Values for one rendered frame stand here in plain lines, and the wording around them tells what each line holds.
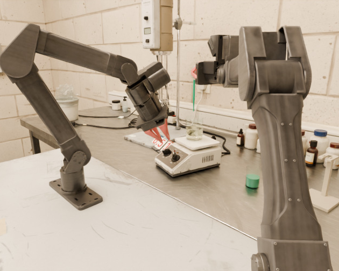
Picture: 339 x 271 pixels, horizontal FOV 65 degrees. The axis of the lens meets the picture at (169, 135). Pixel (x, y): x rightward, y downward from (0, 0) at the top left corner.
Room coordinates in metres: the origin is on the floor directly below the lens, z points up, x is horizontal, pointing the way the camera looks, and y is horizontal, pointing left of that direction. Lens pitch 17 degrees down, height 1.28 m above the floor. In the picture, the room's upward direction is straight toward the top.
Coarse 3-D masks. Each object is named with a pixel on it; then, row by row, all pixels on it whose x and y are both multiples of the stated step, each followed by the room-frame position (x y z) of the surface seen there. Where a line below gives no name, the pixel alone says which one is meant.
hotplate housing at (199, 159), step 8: (176, 144) 0.89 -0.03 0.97; (192, 152) 0.81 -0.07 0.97; (200, 152) 0.82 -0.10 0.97; (208, 152) 0.83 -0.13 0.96; (216, 152) 0.85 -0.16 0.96; (184, 160) 0.79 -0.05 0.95; (192, 160) 0.80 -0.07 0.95; (200, 160) 0.82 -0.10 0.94; (208, 160) 0.83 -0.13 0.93; (216, 160) 0.85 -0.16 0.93; (168, 168) 0.79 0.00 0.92; (176, 168) 0.77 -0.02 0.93; (184, 168) 0.79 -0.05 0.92; (192, 168) 0.80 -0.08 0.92; (200, 168) 0.82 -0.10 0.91
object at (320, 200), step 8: (328, 160) 0.61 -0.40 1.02; (328, 168) 0.64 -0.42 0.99; (328, 176) 0.64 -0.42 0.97; (328, 184) 0.64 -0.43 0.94; (312, 192) 0.66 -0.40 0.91; (320, 192) 0.66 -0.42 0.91; (312, 200) 0.62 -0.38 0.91; (320, 200) 0.62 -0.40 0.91; (328, 200) 0.62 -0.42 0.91; (336, 200) 0.62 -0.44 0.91; (320, 208) 0.59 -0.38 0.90; (328, 208) 0.58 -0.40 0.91
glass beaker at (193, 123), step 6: (186, 120) 0.88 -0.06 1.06; (192, 120) 0.87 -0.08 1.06; (198, 120) 0.87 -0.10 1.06; (186, 126) 0.89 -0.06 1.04; (192, 126) 0.87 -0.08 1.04; (198, 126) 0.87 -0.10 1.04; (186, 132) 0.89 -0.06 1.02; (192, 132) 0.87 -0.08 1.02; (198, 132) 0.87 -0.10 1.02; (186, 138) 0.89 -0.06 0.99; (192, 138) 0.87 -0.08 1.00; (198, 138) 0.87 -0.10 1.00
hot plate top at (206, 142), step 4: (204, 136) 0.93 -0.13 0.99; (176, 140) 0.89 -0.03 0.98; (180, 140) 0.88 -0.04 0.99; (184, 140) 0.88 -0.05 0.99; (204, 140) 0.88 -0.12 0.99; (208, 140) 0.88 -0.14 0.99; (212, 140) 0.88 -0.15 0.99; (216, 140) 0.88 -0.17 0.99; (184, 144) 0.85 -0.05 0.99; (188, 144) 0.84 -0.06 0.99; (192, 144) 0.84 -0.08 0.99; (196, 144) 0.84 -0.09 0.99; (200, 144) 0.84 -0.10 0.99; (204, 144) 0.84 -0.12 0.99; (208, 144) 0.84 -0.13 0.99; (212, 144) 0.85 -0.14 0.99; (216, 144) 0.85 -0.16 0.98; (192, 148) 0.81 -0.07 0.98; (196, 148) 0.81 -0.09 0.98; (200, 148) 0.82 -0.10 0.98
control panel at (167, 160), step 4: (168, 148) 0.89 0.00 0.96; (172, 148) 0.88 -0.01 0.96; (176, 148) 0.86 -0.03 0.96; (172, 152) 0.85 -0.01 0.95; (180, 152) 0.83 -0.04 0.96; (184, 152) 0.82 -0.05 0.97; (156, 156) 0.87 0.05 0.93; (160, 156) 0.86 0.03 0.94; (164, 156) 0.85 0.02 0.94; (168, 156) 0.84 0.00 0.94; (180, 156) 0.81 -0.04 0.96; (184, 156) 0.80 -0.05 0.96; (160, 160) 0.84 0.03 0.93; (164, 160) 0.83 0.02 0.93; (168, 160) 0.82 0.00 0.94; (180, 160) 0.79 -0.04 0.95; (168, 164) 0.80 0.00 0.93; (172, 164) 0.79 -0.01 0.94; (176, 164) 0.78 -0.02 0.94; (172, 168) 0.77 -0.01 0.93
